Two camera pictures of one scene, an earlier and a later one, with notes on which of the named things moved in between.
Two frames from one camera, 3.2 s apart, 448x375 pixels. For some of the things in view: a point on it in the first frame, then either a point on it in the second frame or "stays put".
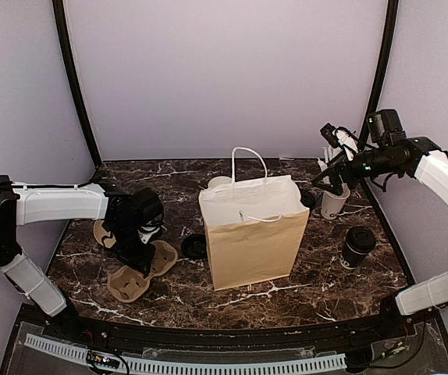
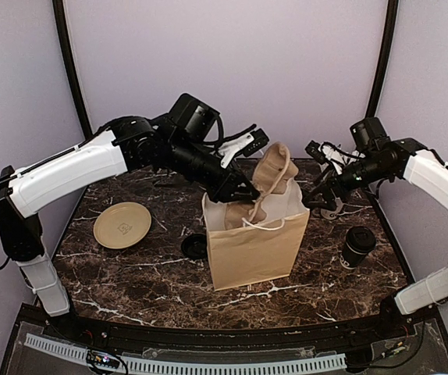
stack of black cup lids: (194, 246) stays put
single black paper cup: (351, 259) stays put
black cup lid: (360, 239) stays put
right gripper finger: (327, 131) to (323, 154)
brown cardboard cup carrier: (127, 284) to (272, 173)
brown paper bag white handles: (255, 224) stays put
